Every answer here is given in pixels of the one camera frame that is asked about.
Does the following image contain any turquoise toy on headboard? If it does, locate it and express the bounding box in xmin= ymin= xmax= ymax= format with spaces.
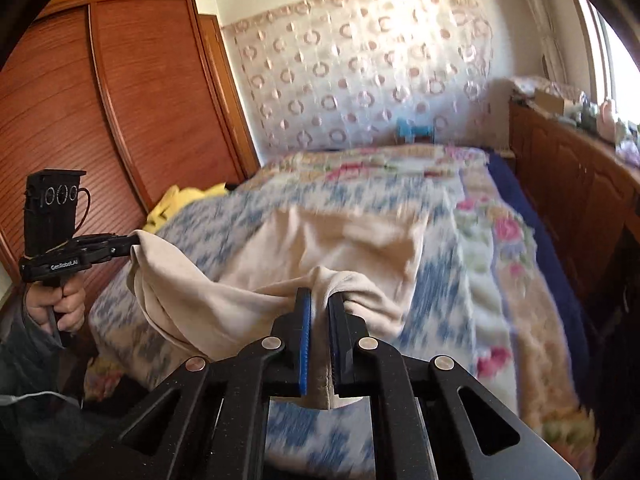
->
xmin=396 ymin=118 xmax=435 ymax=144

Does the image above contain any brown wooden side cabinet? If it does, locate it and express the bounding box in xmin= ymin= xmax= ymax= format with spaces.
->
xmin=509 ymin=101 xmax=639 ymax=322

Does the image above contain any white cable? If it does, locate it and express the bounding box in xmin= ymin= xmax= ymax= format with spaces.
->
xmin=0 ymin=390 xmax=82 ymax=409

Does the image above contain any cardboard box on cabinet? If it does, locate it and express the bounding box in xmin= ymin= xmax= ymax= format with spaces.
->
xmin=534 ymin=89 xmax=576 ymax=116

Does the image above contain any brown wooden wardrobe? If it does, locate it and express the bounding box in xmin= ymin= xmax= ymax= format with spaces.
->
xmin=1 ymin=0 xmax=258 ymax=281

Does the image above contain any yellow Pikachu plush toy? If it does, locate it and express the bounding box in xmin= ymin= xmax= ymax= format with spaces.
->
xmin=142 ymin=183 xmax=229 ymax=234

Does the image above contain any dark grey jacket sleeve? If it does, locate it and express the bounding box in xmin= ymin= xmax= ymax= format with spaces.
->
xmin=1 ymin=290 xmax=119 ymax=479

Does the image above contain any white circle-patterned curtain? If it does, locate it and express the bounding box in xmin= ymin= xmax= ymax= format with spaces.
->
xmin=224 ymin=0 xmax=494 ymax=160

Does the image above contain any beige t-shirt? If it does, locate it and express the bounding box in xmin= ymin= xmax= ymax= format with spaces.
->
xmin=127 ymin=207 xmax=428 ymax=410

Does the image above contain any pink bottle on cabinet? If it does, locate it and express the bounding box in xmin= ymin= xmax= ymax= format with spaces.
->
xmin=597 ymin=99 xmax=617 ymax=144

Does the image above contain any person's left hand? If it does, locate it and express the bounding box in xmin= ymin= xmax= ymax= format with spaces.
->
xmin=24 ymin=274 xmax=86 ymax=335

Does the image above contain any blue floral white bed blanket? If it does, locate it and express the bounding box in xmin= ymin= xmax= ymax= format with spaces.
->
xmin=89 ymin=176 xmax=518 ymax=479

